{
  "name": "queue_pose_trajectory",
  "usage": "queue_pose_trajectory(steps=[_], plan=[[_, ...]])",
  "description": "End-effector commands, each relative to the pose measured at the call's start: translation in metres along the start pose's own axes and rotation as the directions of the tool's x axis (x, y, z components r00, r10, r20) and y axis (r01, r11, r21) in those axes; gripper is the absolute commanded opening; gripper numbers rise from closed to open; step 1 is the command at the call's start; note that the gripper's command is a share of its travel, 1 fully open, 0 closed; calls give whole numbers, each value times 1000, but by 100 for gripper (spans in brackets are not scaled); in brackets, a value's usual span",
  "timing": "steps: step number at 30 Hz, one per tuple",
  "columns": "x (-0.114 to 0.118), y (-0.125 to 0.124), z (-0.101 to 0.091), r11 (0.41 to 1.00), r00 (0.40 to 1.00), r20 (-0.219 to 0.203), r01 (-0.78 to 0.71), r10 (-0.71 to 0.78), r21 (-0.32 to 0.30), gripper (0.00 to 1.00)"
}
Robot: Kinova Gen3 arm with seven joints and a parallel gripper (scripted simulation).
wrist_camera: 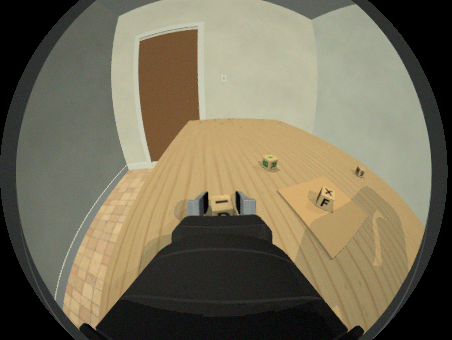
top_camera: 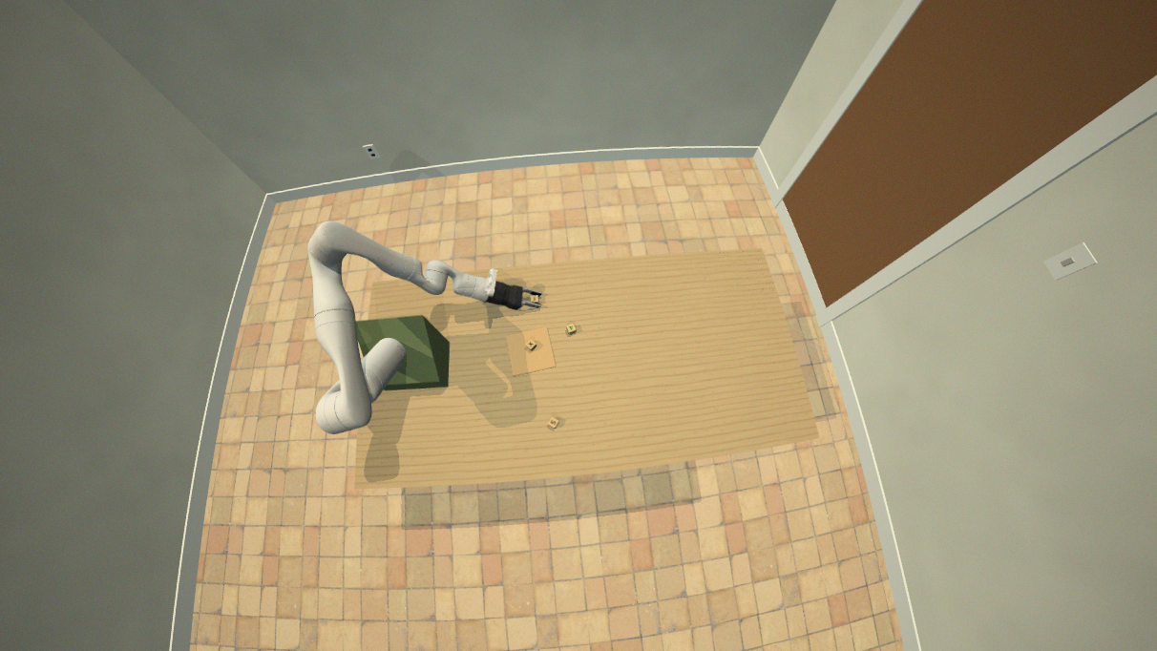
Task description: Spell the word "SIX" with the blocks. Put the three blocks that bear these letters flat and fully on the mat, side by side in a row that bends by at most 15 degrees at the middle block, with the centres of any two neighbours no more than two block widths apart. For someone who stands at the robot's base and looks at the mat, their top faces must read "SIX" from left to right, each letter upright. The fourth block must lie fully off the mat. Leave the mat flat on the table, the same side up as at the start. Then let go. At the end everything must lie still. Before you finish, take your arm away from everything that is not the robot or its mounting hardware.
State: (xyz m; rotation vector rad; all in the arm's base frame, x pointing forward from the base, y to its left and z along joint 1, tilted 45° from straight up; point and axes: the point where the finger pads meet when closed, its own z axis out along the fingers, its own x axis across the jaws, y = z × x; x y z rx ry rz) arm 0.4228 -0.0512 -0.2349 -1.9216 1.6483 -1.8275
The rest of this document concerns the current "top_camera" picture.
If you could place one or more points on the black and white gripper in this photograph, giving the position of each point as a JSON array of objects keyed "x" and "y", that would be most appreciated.
[{"x": 494, "y": 292}]

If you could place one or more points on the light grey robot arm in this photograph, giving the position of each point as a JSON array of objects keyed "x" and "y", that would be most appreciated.
[{"x": 335, "y": 325}]

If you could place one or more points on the tan flat mat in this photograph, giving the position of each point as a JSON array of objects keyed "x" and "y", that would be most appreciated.
[{"x": 522, "y": 359}]

